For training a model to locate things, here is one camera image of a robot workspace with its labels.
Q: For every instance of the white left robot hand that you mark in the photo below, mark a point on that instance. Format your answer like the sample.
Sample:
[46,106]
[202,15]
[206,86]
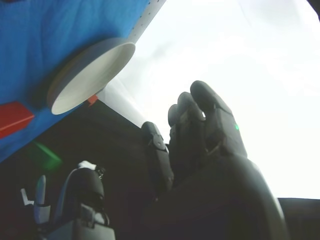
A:
[212,190]

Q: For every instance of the tall red block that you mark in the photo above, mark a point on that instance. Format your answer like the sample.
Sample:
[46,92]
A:
[13,117]

